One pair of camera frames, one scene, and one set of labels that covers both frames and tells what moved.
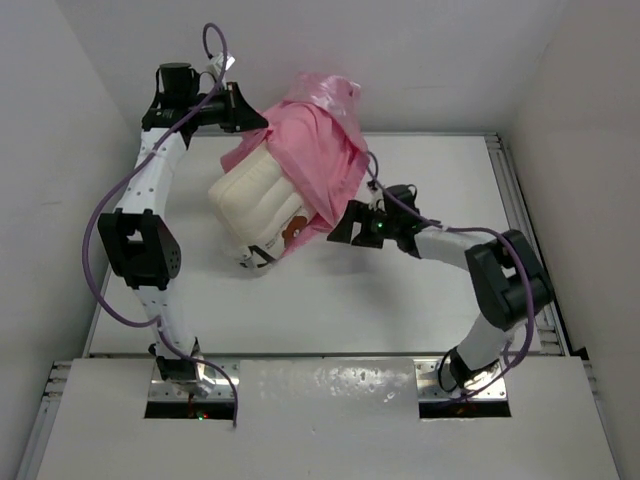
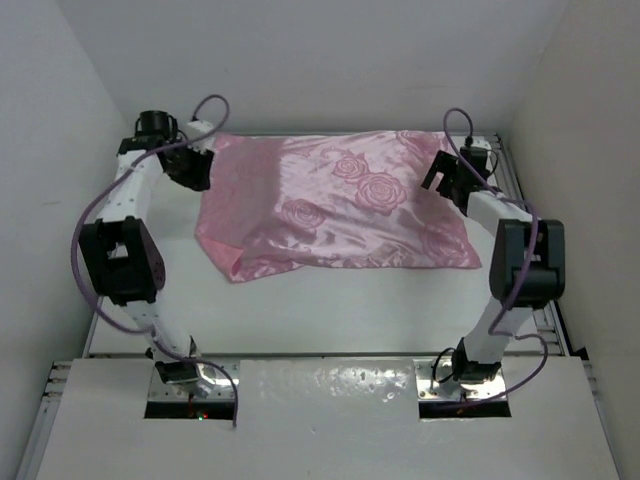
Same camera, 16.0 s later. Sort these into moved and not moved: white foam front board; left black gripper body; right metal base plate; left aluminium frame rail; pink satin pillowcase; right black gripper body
Moved: left black gripper body; pink satin pillowcase; right black gripper body
Not moved: white foam front board; right metal base plate; left aluminium frame rail
